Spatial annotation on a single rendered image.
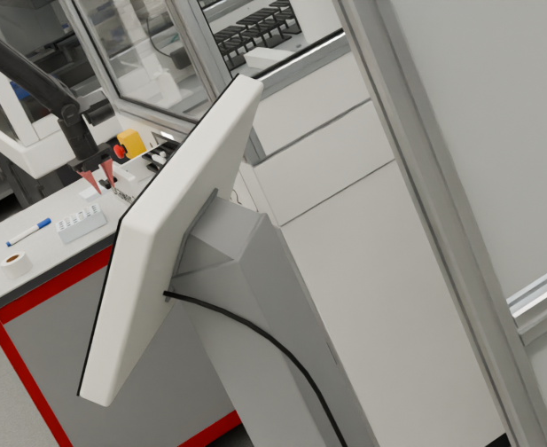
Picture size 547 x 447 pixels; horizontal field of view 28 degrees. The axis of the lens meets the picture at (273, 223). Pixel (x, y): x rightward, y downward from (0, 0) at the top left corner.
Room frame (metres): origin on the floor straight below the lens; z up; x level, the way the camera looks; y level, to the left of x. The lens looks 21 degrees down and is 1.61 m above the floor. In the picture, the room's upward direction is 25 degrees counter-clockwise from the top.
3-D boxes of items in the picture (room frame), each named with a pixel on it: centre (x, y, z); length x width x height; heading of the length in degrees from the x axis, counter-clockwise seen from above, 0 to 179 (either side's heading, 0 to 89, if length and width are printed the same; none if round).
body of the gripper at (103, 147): (2.56, 0.33, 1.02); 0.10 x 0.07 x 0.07; 107
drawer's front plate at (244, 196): (2.34, 0.07, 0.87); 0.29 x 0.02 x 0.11; 16
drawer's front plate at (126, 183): (2.60, 0.29, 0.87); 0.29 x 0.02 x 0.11; 16
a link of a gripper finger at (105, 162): (2.56, 0.32, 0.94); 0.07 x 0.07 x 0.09; 17
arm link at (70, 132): (2.56, 0.32, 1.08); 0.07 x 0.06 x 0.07; 103
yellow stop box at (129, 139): (2.96, 0.26, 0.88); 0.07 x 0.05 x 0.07; 16
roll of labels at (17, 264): (2.70, 0.64, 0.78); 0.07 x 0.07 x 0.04
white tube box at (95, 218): (2.80, 0.46, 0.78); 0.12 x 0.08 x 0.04; 96
